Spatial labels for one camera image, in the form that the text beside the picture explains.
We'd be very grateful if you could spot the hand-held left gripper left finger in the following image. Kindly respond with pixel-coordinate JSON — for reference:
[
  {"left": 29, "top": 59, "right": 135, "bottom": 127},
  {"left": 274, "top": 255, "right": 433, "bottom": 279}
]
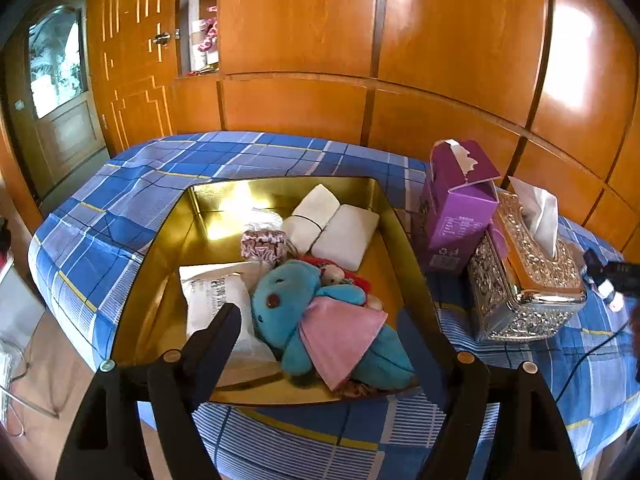
[{"left": 55, "top": 302, "right": 243, "bottom": 480}]

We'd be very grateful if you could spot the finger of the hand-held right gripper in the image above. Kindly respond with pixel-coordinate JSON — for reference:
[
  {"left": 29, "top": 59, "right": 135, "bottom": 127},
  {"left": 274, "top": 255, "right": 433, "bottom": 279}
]
[{"left": 582, "top": 248, "right": 623, "bottom": 311}]

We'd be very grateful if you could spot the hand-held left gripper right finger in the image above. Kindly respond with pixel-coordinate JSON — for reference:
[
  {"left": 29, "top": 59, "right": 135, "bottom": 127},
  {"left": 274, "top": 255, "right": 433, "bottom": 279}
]
[{"left": 397, "top": 310, "right": 583, "bottom": 480}]

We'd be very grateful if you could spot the white labelled packet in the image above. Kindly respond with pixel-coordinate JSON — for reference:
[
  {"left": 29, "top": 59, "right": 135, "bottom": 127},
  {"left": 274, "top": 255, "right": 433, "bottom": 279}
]
[{"left": 178, "top": 261, "right": 282, "bottom": 367}]

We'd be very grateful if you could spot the brown scrunchie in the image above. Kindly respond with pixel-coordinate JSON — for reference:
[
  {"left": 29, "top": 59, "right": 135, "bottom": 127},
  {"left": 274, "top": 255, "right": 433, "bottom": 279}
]
[{"left": 336, "top": 377, "right": 382, "bottom": 399}]

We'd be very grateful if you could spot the blue plush toy pink dress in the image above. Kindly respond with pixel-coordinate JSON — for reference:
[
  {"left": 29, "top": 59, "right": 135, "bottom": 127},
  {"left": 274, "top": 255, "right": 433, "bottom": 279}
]
[{"left": 250, "top": 260, "right": 418, "bottom": 393}]

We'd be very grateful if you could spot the pink satin scrunchie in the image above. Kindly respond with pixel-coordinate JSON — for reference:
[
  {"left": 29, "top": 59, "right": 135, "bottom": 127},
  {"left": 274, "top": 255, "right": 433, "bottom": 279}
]
[{"left": 241, "top": 229, "right": 289, "bottom": 267}]

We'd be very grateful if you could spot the small doll red hat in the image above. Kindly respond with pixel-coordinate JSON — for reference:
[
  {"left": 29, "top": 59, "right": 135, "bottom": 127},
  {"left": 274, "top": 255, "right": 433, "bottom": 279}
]
[{"left": 300, "top": 256, "right": 385, "bottom": 312}]

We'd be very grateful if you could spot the gold metal tray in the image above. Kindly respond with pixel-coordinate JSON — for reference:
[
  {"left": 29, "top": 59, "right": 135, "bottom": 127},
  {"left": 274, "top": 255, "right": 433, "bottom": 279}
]
[{"left": 110, "top": 176, "right": 453, "bottom": 407}]

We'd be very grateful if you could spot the white towel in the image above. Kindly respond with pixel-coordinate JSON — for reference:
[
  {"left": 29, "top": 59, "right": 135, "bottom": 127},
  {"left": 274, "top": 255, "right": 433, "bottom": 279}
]
[
  {"left": 281, "top": 184, "right": 344, "bottom": 257},
  {"left": 310, "top": 203, "right": 381, "bottom": 273}
]

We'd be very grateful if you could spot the white tissue sheet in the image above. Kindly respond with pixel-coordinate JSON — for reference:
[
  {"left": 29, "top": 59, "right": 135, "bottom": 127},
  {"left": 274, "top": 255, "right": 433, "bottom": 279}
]
[{"left": 507, "top": 176, "right": 560, "bottom": 259}]

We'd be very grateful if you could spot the silver embossed tissue box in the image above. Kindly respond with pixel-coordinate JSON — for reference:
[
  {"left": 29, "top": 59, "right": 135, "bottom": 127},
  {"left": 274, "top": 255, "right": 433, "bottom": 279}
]
[{"left": 468, "top": 191, "right": 588, "bottom": 344}]

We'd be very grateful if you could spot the white crumpled tissue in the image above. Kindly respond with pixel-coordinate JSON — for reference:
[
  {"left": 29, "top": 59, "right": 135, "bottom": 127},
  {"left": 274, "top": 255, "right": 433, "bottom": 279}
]
[{"left": 245, "top": 207, "right": 284, "bottom": 234}]

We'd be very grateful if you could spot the purple tissue box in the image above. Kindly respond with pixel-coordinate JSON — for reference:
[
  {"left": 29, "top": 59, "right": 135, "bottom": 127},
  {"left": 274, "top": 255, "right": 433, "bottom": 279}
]
[{"left": 419, "top": 139, "right": 502, "bottom": 276}]

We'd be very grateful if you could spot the blue plaid blanket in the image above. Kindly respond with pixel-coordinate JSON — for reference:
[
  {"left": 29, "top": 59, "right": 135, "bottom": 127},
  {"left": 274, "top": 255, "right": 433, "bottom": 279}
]
[{"left": 27, "top": 131, "right": 640, "bottom": 480}]

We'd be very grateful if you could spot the wooden wardrobe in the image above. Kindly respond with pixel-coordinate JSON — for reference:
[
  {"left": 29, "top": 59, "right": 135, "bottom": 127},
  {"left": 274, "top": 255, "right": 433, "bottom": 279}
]
[{"left": 87, "top": 0, "right": 640, "bottom": 257}]

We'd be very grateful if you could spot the wooden door with glass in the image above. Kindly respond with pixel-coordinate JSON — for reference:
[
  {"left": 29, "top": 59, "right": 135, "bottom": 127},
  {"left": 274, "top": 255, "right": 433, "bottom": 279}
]
[{"left": 0, "top": 4, "right": 110, "bottom": 202}]

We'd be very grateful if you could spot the black cable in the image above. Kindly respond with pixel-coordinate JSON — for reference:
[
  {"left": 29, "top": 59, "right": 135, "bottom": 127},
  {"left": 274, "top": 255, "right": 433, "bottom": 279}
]
[{"left": 552, "top": 320, "right": 635, "bottom": 407}]

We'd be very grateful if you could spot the white wire rack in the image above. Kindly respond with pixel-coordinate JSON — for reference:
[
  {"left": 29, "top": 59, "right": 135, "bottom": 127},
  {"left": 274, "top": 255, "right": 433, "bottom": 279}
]
[{"left": 0, "top": 347, "right": 61, "bottom": 438}]

